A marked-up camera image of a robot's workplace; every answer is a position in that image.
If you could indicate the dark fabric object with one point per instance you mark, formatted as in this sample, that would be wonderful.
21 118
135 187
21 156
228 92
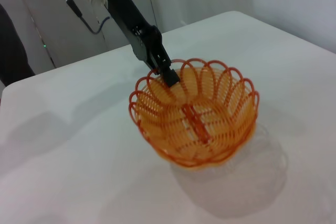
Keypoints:
13 51

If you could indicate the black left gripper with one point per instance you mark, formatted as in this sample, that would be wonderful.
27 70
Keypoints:
131 24

